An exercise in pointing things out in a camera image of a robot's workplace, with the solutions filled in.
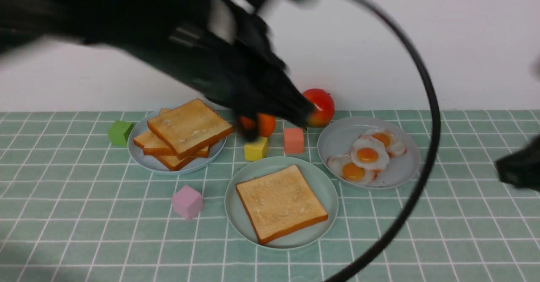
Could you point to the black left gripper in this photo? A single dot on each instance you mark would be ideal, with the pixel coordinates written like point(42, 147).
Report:
point(219, 50)

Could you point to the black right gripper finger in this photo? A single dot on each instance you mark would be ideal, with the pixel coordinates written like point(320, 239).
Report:
point(521, 169)

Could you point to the toast slice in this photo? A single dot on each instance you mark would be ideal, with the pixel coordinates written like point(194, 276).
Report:
point(152, 145)
point(189, 128)
point(280, 203)
point(172, 163)

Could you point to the fried egg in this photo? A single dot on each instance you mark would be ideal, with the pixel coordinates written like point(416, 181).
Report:
point(370, 154)
point(394, 146)
point(342, 166)

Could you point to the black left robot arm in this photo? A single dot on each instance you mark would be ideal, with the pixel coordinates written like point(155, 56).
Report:
point(87, 22)

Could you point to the orange fruit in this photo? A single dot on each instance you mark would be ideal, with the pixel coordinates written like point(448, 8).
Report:
point(266, 124)

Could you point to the yellow foam cube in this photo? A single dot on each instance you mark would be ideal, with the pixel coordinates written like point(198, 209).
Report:
point(256, 150)

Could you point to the salmon foam cube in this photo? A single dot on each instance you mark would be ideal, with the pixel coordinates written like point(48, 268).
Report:
point(293, 140)

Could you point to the red pomegranate fruit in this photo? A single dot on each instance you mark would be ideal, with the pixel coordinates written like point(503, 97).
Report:
point(324, 104)

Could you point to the grey plate with eggs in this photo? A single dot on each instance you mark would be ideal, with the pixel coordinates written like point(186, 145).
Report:
point(338, 137)

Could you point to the green centre plate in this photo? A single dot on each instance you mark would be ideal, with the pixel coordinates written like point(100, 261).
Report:
point(319, 182)

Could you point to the pink foam cube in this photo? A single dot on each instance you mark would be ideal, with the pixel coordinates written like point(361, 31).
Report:
point(187, 202)

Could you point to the grey plate with toast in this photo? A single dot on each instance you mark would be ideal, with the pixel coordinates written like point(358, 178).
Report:
point(154, 165)

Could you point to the green foam cube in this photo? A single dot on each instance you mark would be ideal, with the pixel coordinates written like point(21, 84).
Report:
point(119, 132)

